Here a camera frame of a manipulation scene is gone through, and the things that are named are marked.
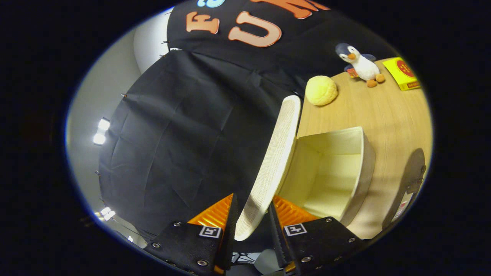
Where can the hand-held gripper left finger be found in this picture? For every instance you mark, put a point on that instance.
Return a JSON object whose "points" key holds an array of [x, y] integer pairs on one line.
{"points": [[188, 245]]}

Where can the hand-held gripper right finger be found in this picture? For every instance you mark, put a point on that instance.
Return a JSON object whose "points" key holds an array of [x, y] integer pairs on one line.
{"points": [[322, 241]]}

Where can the cream fabric storage box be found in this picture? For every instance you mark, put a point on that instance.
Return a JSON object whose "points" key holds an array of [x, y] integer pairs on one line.
{"points": [[330, 172]]}

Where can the brown fuzzy slipper shoe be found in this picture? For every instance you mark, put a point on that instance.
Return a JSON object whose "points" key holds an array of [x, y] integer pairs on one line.
{"points": [[414, 168]]}

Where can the pale grey object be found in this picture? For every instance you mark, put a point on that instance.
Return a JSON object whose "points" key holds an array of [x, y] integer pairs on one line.
{"points": [[264, 262]]}

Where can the bright ceiling light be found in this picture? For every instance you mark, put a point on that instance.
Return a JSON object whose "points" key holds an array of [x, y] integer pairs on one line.
{"points": [[102, 130], [107, 213]]}

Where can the black backdrop cloth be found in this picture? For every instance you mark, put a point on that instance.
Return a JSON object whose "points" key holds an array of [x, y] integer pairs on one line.
{"points": [[184, 134]]}

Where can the yellow round plush ball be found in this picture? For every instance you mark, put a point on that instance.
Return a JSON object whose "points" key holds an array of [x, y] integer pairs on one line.
{"points": [[321, 90]]}

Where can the plush penguin toy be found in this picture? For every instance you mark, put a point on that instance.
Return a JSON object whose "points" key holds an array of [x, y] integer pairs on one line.
{"points": [[363, 67]]}

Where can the yellow book with red circle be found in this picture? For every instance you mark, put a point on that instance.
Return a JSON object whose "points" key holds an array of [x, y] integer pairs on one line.
{"points": [[402, 73]]}

